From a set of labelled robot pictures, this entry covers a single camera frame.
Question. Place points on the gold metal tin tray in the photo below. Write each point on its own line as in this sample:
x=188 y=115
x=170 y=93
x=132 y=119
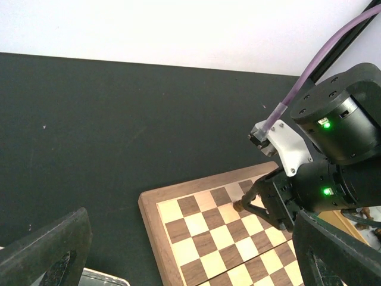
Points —
x=365 y=234

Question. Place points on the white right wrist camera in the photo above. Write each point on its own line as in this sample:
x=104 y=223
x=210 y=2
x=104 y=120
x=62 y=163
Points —
x=286 y=143

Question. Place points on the black frame post right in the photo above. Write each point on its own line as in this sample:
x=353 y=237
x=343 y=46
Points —
x=338 y=49

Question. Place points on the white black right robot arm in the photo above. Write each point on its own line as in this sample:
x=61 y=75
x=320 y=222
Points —
x=339 y=120

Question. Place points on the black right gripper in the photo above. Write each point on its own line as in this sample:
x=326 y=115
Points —
x=317 y=187

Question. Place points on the dark chess pieces pile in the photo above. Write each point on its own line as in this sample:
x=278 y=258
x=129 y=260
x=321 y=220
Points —
x=363 y=220

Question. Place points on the wooden chess board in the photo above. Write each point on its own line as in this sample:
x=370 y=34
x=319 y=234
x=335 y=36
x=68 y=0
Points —
x=198 y=238

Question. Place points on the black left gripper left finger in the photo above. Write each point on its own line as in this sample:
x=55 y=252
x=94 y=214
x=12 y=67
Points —
x=56 y=253

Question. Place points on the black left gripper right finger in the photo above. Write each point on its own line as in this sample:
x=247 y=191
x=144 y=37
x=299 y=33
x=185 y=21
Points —
x=328 y=256

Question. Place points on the dark chess piece king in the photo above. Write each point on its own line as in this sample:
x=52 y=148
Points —
x=237 y=205

